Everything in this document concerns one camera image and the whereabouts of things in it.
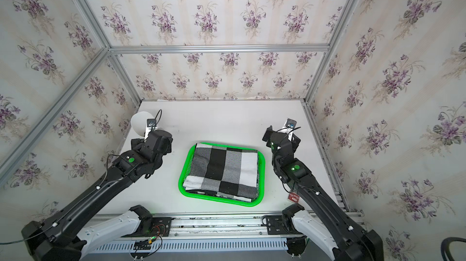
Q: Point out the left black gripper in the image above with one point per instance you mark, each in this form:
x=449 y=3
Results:
x=136 y=144

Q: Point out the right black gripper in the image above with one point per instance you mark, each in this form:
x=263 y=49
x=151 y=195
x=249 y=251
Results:
x=272 y=133

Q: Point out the grey black checked scarf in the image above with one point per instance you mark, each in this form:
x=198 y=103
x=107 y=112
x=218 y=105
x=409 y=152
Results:
x=222 y=170

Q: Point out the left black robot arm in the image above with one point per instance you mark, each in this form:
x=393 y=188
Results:
x=65 y=236

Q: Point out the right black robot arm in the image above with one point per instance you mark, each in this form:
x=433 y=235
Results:
x=329 y=227

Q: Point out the green plastic basket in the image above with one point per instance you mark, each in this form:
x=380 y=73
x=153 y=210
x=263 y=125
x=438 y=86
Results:
x=185 y=192

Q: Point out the white tipped cup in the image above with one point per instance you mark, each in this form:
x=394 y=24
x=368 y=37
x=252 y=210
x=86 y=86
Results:
x=138 y=122

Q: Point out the right red snack packet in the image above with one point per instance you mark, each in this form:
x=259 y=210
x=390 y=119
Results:
x=293 y=197

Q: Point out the small circuit board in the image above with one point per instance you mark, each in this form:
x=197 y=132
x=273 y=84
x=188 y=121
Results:
x=142 y=245

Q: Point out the black chair part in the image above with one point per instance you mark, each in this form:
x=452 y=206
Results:
x=453 y=249

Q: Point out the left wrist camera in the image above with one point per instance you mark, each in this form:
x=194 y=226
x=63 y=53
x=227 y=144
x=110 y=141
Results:
x=151 y=124

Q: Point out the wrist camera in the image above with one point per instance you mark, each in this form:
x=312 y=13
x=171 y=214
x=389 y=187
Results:
x=290 y=126
x=151 y=124

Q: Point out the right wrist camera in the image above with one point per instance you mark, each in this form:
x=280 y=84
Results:
x=290 y=126

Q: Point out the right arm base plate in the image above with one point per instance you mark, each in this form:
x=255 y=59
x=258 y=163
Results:
x=279 y=225

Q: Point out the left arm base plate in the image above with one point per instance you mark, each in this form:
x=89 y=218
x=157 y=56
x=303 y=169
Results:
x=156 y=226

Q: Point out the aluminium frame rail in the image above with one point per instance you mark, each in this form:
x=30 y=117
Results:
x=221 y=225

